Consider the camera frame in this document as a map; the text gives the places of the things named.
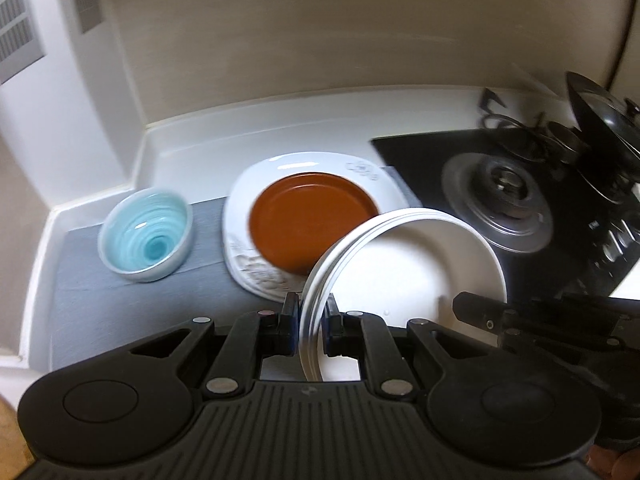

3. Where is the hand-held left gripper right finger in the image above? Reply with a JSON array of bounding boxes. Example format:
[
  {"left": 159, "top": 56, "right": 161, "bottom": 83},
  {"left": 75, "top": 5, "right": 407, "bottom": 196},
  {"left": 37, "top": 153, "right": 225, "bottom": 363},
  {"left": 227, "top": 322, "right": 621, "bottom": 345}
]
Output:
[{"left": 322, "top": 295, "right": 496, "bottom": 398}]

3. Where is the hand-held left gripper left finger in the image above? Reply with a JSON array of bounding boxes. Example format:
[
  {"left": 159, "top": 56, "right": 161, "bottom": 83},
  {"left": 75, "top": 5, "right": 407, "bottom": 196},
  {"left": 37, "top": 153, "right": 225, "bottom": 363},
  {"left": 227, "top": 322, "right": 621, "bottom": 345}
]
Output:
[{"left": 127, "top": 292, "right": 301, "bottom": 398}]

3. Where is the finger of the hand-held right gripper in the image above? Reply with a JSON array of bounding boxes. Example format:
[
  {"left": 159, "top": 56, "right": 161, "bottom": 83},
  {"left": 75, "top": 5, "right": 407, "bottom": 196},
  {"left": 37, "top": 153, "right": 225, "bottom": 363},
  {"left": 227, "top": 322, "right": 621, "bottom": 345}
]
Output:
[{"left": 452, "top": 291, "right": 531, "bottom": 346}]

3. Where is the cream ridged bowl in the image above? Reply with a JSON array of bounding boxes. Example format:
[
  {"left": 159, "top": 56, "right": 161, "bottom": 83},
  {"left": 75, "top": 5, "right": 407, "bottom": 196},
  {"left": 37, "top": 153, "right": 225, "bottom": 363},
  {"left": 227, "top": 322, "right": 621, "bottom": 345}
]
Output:
[{"left": 299, "top": 209, "right": 509, "bottom": 385}]

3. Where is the brown round plate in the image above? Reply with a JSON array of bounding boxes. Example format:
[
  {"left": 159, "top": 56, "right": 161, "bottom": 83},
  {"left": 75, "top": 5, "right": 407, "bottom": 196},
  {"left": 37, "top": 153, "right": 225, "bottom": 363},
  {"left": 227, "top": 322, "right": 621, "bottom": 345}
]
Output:
[{"left": 248, "top": 172, "right": 379, "bottom": 277}]

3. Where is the light blue bowl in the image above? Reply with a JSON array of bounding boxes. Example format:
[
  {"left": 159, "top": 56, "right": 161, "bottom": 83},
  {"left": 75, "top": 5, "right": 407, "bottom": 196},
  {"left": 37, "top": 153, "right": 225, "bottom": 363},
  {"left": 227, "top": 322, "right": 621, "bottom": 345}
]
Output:
[{"left": 97, "top": 187, "right": 194, "bottom": 283}]

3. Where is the person's right hand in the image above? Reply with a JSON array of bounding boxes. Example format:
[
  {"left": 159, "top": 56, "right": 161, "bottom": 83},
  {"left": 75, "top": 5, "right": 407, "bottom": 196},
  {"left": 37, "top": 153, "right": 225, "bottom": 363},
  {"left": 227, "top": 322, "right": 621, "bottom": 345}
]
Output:
[{"left": 590, "top": 447, "right": 640, "bottom": 480}]

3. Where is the grey stove burner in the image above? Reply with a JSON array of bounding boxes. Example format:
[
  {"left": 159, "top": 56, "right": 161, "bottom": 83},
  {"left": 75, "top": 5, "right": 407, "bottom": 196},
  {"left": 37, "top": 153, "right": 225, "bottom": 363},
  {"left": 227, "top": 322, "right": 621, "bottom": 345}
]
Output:
[{"left": 442, "top": 152, "right": 555, "bottom": 253}]

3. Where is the black pan support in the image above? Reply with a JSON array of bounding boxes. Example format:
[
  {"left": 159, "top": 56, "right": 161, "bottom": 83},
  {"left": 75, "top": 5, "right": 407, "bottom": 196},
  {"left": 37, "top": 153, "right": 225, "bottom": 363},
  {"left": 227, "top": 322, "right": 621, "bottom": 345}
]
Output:
[{"left": 477, "top": 87, "right": 551, "bottom": 161}]

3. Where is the black glass gas stove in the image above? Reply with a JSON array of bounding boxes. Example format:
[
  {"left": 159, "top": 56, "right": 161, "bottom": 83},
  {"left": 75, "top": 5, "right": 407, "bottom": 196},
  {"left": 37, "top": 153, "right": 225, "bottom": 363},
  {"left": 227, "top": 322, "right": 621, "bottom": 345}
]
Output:
[{"left": 372, "top": 127, "right": 640, "bottom": 306}]

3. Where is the black wok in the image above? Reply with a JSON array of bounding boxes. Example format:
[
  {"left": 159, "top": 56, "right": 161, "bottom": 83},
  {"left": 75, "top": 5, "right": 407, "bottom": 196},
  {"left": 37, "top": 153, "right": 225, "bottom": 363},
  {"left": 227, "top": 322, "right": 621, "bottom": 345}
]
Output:
[{"left": 565, "top": 71, "right": 640, "bottom": 206}]

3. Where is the grey drying mat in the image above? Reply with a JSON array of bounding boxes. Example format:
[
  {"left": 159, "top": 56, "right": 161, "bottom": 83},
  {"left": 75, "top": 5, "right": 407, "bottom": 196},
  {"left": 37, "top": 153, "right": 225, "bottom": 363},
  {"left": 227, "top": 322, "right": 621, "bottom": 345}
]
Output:
[{"left": 50, "top": 165, "right": 423, "bottom": 378}]

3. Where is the glass wok lid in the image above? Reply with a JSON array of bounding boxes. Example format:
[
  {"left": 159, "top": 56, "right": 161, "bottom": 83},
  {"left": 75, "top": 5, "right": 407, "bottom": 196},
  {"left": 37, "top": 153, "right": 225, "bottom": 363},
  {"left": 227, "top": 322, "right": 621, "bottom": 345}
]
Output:
[{"left": 575, "top": 80, "right": 640, "bottom": 161}]

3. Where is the wide metal vent grille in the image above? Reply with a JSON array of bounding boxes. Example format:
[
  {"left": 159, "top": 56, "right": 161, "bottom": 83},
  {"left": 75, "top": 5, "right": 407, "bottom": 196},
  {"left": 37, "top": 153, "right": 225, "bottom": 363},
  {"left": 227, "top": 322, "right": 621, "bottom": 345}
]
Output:
[{"left": 0, "top": 0, "right": 46, "bottom": 85}]

